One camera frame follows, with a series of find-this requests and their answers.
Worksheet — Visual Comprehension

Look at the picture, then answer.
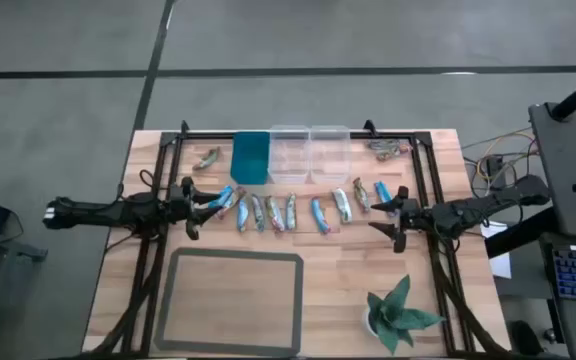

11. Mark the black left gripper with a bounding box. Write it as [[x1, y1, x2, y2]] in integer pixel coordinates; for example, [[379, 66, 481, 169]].
[[167, 175, 224, 242]]

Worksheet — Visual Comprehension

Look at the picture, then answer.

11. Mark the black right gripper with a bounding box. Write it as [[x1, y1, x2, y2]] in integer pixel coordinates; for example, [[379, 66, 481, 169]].
[[367, 185, 434, 254]]

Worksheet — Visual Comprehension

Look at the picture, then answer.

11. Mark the green brown granola bar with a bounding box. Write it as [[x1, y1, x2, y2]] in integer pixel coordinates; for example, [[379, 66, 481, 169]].
[[191, 146, 222, 172]]

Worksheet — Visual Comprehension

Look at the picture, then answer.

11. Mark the grey blue granola bar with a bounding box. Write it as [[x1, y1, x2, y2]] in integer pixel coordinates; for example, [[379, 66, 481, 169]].
[[250, 193, 267, 233]]

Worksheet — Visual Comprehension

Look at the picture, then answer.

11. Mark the teal plastic bin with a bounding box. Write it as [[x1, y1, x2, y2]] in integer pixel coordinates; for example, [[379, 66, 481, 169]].
[[229, 130, 272, 185]]

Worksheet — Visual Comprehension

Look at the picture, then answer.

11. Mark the yellow snack bag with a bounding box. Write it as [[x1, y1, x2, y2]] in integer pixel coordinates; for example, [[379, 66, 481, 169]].
[[236, 198, 250, 234]]

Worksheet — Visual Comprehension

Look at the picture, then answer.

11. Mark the clear plastic bin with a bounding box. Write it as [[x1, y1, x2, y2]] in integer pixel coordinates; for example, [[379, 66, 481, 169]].
[[309, 124, 353, 185], [267, 124, 312, 185]]

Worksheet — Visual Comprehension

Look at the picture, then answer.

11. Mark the green snake plant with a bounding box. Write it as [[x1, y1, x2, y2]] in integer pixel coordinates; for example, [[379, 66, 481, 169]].
[[366, 273, 447, 355]]

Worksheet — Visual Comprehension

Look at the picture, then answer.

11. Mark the grey-edged textured mat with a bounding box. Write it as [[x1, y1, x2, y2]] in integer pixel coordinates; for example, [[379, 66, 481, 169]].
[[153, 247, 305, 357]]

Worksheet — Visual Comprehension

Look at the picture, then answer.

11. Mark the white plant pot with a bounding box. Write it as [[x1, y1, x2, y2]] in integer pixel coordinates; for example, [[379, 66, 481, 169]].
[[362, 304, 384, 337]]

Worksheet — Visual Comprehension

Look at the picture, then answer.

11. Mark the black power brick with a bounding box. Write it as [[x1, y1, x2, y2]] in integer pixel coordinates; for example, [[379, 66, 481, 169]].
[[485, 155, 505, 176]]

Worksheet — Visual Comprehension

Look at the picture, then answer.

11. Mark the white paper sheet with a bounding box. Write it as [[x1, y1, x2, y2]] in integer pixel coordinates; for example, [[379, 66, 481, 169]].
[[480, 222, 513, 280]]

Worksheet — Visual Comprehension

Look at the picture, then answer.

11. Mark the black diagonal stand bar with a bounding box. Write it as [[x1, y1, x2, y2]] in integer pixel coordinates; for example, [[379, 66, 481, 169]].
[[485, 207, 558, 260]]

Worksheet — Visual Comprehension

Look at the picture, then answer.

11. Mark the black workstation desk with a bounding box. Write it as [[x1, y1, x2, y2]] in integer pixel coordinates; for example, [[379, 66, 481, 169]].
[[527, 102, 576, 239]]

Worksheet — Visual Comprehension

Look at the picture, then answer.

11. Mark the grey metal stand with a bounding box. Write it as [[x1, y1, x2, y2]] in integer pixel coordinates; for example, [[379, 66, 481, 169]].
[[0, 233, 49, 360]]

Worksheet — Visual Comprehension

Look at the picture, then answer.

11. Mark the black aluminium rig frame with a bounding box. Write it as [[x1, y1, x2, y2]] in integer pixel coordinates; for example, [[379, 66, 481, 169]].
[[82, 119, 512, 359]]

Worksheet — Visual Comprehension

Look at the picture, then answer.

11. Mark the yellow cable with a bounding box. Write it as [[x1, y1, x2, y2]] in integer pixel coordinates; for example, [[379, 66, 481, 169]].
[[475, 129, 538, 182]]

